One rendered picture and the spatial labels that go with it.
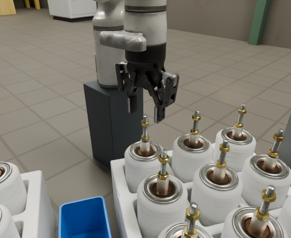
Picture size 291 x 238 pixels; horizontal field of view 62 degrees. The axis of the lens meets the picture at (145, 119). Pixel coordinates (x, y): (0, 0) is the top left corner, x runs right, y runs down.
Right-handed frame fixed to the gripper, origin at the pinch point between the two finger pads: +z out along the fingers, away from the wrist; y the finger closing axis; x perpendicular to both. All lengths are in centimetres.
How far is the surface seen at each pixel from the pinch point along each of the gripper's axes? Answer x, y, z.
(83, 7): -241, 318, 14
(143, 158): 2.5, -1.5, 10.1
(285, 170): -12.4, -26.7, 10.1
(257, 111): -89, -5, 35
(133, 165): 4.7, -0.5, 11.2
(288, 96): -119, -13, 35
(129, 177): 4.7, 0.7, 15.3
